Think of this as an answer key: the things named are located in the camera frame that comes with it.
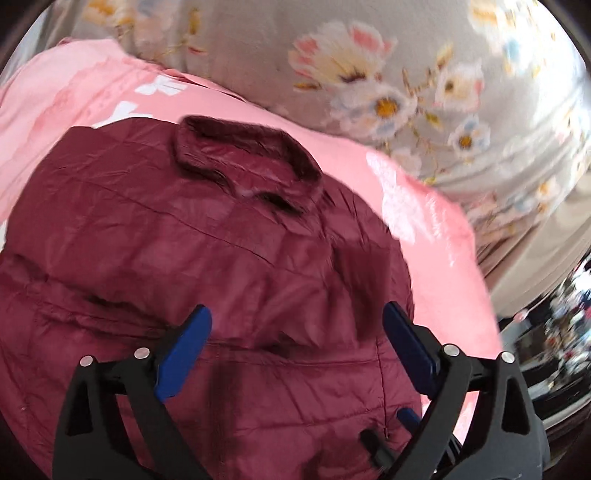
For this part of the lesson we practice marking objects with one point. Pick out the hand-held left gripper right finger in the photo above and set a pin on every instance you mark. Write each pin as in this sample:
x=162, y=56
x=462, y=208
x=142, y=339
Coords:
x=408, y=346

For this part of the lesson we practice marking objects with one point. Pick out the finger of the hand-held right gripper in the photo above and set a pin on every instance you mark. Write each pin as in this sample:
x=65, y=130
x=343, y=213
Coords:
x=379, y=450

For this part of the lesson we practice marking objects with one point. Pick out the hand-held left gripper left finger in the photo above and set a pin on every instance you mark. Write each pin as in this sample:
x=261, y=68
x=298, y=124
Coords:
x=184, y=350

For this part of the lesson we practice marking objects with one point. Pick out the maroon quilted jacket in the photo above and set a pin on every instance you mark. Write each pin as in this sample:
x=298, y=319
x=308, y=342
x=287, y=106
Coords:
x=184, y=240

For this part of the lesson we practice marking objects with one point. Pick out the dark cluttered furniture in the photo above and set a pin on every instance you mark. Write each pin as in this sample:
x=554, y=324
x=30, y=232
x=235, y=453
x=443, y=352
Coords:
x=549, y=341

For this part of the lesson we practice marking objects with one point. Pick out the pink printed blanket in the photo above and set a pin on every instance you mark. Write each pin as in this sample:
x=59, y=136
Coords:
x=360, y=175

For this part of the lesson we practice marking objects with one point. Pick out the grey floral bedsheet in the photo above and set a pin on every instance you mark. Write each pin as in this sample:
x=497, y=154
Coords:
x=258, y=60

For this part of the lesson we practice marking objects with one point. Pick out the grey satin curtain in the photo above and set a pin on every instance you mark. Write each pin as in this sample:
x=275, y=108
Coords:
x=39, y=32

